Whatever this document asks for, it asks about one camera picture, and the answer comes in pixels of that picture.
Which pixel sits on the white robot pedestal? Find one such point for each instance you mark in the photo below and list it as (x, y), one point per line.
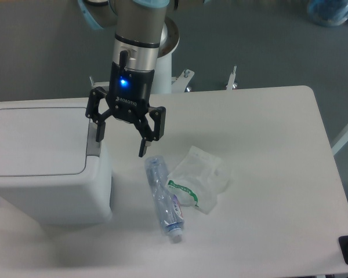
(162, 75)

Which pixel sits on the white trash can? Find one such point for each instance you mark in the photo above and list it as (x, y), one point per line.
(68, 199)

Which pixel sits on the crushed clear plastic bottle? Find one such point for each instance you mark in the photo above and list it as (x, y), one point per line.
(166, 204)

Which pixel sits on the blue plastic bag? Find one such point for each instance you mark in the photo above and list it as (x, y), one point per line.
(328, 13)

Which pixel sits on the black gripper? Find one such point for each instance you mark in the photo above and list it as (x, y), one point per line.
(128, 100)

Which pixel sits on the white metal table frame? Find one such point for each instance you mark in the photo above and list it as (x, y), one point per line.
(178, 84)

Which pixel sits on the crumpled clear plastic bag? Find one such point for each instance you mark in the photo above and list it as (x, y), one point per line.
(198, 179)

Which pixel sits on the white trash can lid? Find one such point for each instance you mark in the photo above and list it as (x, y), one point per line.
(42, 141)

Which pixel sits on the grey trash can push button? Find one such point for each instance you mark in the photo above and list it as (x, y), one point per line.
(93, 147)

